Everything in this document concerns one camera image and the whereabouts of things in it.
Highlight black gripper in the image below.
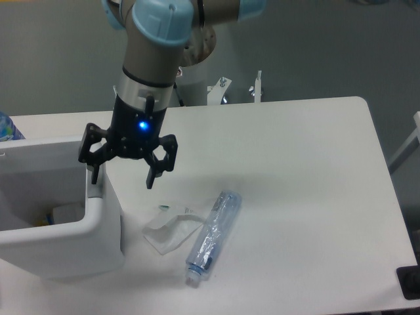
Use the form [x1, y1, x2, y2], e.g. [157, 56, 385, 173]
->
[78, 95, 178, 190]

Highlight grey lid push button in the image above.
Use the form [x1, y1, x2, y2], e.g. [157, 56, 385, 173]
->
[86, 165, 103, 198]

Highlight white plastic trash can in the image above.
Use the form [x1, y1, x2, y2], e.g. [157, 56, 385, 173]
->
[1, 153, 125, 278]

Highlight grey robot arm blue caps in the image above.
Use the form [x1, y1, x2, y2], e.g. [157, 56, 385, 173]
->
[78, 1, 266, 188]

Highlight white trash inside can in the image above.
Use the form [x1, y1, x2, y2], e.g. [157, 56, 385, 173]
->
[34, 203, 85, 226]

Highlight crumpled white plastic wrapper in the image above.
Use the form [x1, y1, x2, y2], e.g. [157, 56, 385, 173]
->
[142, 205, 205, 255]

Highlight crushed clear plastic bottle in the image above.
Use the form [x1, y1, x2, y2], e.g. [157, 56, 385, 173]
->
[186, 190, 242, 288]

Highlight blue patterned bottle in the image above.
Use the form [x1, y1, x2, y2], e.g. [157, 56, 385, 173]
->
[0, 112, 25, 142]

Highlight black table clamp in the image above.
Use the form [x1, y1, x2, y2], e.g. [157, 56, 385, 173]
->
[396, 265, 419, 301]

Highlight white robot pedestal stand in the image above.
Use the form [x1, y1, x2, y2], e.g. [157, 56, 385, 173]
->
[112, 62, 265, 112]

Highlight white frame at right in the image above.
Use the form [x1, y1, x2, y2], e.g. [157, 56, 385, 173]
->
[388, 112, 419, 175]

